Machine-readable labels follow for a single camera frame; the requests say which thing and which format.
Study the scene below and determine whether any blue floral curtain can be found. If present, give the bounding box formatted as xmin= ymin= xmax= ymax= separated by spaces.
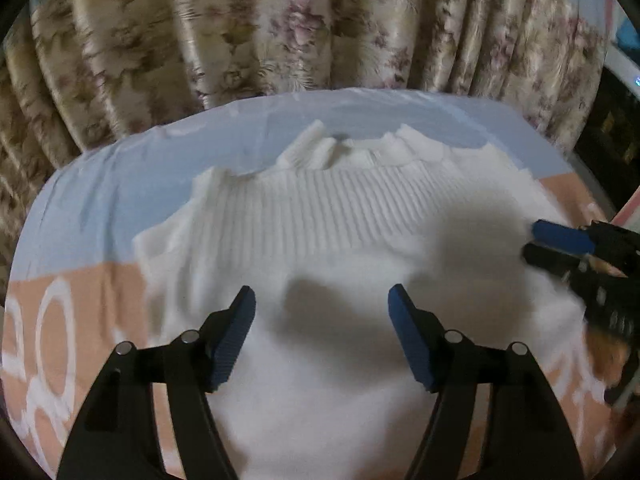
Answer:
xmin=0 ymin=0 xmax=617 ymax=272

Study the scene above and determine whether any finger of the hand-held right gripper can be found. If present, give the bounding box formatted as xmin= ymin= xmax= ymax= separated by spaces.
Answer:
xmin=531 ymin=219 xmax=597 ymax=255
xmin=522 ymin=241 xmax=587 ymax=283

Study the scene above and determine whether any black appliance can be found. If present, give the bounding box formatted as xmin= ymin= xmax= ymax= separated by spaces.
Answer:
xmin=572 ymin=52 xmax=640 ymax=223

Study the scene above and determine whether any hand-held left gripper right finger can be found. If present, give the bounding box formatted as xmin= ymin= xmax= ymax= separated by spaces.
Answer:
xmin=387 ymin=283 xmax=585 ymax=480

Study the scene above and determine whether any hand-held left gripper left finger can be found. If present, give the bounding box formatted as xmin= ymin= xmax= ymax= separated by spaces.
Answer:
xmin=56 ymin=285 xmax=257 ymax=480

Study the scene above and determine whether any teal cloth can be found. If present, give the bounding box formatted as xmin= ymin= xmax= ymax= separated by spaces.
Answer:
xmin=616 ymin=7 xmax=640 ymax=47

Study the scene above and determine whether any peach patterned blanket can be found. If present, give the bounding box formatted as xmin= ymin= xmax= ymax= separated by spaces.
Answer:
xmin=0 ymin=174 xmax=632 ymax=480

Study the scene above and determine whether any white knit sweater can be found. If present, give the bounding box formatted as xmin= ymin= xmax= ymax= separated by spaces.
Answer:
xmin=132 ymin=120 xmax=603 ymax=480

